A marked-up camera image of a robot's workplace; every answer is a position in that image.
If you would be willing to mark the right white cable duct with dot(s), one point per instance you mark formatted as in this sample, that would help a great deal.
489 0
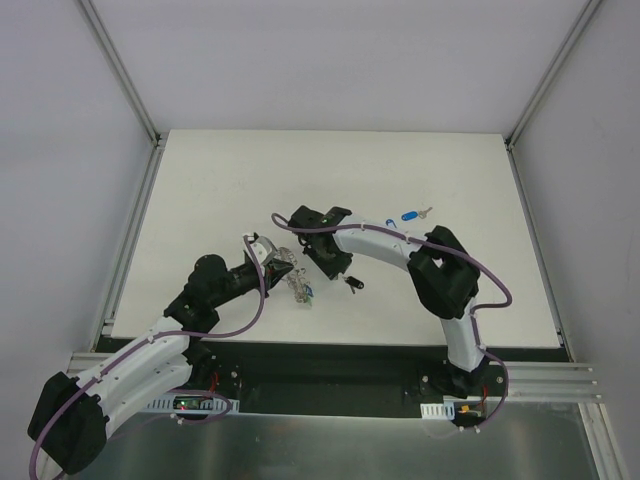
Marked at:
444 411

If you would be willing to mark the blue windowed tag key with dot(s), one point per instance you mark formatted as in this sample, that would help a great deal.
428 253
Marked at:
354 283

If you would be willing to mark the right aluminium frame post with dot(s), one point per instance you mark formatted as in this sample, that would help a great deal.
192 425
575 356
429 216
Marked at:
566 48

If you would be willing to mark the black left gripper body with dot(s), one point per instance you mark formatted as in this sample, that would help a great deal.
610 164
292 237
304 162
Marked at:
270 273

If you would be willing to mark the aluminium frame post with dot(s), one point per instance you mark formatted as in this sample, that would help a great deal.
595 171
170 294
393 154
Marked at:
106 45
566 48

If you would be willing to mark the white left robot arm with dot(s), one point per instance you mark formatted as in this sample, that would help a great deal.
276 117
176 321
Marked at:
75 416

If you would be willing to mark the left white cable duct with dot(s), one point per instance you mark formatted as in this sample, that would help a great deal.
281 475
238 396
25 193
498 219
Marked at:
190 405

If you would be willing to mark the left aluminium table rail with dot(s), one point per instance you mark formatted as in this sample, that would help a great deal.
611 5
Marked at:
117 280

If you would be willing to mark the white cable duct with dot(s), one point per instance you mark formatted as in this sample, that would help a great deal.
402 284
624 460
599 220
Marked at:
444 411
190 405

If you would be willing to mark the left aluminium frame post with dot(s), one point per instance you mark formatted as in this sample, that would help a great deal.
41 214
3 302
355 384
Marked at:
106 45

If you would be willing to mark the blue tag key on ring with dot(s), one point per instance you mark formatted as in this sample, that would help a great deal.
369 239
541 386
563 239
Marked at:
309 295

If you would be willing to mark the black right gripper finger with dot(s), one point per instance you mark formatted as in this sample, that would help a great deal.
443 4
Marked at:
333 269
315 247

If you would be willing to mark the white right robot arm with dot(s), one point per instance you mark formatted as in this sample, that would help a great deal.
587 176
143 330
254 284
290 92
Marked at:
446 283

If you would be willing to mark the solid blue tag key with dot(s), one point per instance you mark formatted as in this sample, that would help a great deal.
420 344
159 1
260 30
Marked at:
416 214

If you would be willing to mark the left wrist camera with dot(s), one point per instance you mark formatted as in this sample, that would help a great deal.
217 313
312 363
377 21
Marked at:
259 249

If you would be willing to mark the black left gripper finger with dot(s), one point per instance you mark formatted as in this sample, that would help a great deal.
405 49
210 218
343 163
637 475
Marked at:
272 279
276 265

